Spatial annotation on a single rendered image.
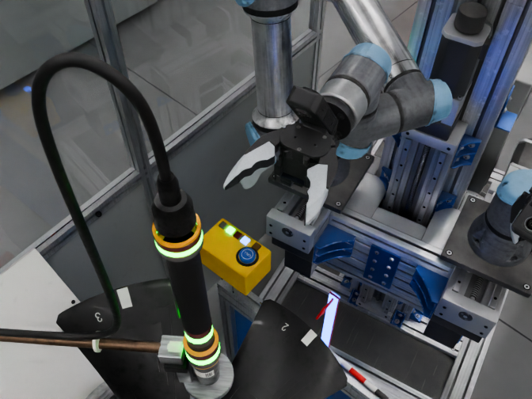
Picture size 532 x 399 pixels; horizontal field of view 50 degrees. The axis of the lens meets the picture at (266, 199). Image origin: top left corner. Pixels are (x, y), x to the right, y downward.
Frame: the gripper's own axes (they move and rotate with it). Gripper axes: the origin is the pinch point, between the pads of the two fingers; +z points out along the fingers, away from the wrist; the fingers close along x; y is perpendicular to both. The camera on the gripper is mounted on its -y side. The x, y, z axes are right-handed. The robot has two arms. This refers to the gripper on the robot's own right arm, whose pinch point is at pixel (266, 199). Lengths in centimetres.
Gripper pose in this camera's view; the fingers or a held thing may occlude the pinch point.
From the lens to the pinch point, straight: 71.6
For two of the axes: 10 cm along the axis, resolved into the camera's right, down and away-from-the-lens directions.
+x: -8.7, -3.8, 3.1
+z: -4.9, 6.8, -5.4
